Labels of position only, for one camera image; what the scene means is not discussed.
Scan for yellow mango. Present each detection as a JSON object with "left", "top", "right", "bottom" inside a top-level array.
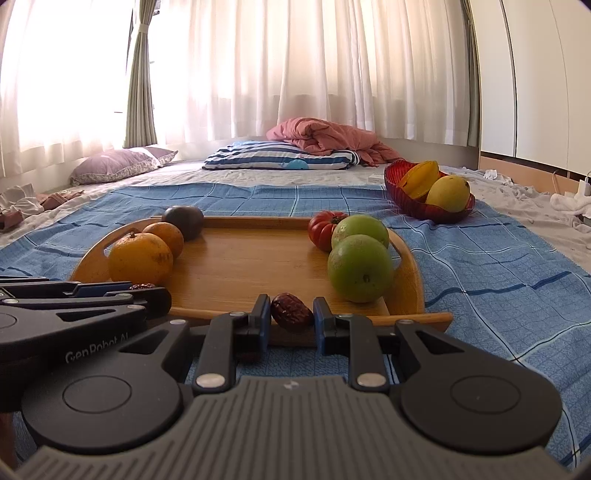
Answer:
[
  {"left": 426, "top": 175, "right": 472, "bottom": 213},
  {"left": 397, "top": 160, "right": 441, "bottom": 200}
]

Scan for small orange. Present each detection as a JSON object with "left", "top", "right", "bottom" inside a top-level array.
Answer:
[{"left": 142, "top": 222, "right": 184, "bottom": 260}]

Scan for white wardrobe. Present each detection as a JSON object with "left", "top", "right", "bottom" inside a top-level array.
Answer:
[{"left": 466, "top": 0, "right": 591, "bottom": 195}]

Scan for blue checked blanket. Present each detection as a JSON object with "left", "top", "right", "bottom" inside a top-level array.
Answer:
[{"left": 0, "top": 182, "right": 591, "bottom": 468}]

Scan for pink clothes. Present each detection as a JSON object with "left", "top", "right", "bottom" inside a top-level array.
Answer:
[{"left": 0, "top": 190, "right": 85, "bottom": 232}]

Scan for white cable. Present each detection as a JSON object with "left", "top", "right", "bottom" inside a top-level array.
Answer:
[{"left": 551, "top": 168, "right": 591, "bottom": 195}]

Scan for wooden tray with handles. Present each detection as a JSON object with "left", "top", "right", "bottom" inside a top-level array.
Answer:
[{"left": 69, "top": 216, "right": 454, "bottom": 347}]

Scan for pink quilt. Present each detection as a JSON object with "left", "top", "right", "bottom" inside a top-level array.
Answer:
[{"left": 267, "top": 117, "right": 402, "bottom": 167}]

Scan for dark purple passion fruit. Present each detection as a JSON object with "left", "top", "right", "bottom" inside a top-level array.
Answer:
[{"left": 161, "top": 205, "right": 205, "bottom": 241}]

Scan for red ribbed tomato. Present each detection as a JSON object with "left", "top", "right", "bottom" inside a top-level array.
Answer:
[{"left": 308, "top": 211, "right": 349, "bottom": 252}]

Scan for purple floral pillow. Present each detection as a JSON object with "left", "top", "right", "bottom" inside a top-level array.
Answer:
[{"left": 69, "top": 146, "right": 178, "bottom": 186}]

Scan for white cloth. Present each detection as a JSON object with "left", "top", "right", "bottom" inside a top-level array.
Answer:
[{"left": 549, "top": 191, "right": 591, "bottom": 228}]

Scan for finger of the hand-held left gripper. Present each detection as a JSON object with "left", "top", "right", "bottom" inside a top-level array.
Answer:
[
  {"left": 0, "top": 276, "right": 131, "bottom": 300},
  {"left": 0, "top": 287, "right": 172, "bottom": 350}
]

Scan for red glass bowl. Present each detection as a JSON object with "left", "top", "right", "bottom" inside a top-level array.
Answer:
[{"left": 384, "top": 159, "right": 476, "bottom": 223}]

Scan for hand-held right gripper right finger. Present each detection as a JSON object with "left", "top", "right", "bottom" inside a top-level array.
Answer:
[{"left": 313, "top": 296, "right": 467, "bottom": 393}]

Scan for grey green curtain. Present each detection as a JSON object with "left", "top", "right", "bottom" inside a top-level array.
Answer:
[
  {"left": 124, "top": 0, "right": 160, "bottom": 149},
  {"left": 464, "top": 0, "right": 483, "bottom": 148}
]

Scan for white sheer curtain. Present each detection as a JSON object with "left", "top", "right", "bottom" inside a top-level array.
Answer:
[{"left": 0, "top": 0, "right": 481, "bottom": 162}]

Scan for green round fruit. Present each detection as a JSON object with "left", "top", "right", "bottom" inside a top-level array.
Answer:
[
  {"left": 328, "top": 234, "right": 394, "bottom": 303},
  {"left": 331, "top": 215, "right": 390, "bottom": 252}
]

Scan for large orange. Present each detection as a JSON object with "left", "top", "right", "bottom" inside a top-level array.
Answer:
[{"left": 107, "top": 232, "right": 175, "bottom": 286}]

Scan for blue white striped pillow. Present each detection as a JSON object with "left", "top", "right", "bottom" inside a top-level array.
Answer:
[{"left": 202, "top": 141, "right": 361, "bottom": 171}]

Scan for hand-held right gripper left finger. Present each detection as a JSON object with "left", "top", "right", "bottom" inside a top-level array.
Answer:
[{"left": 119, "top": 294, "right": 271, "bottom": 394}]

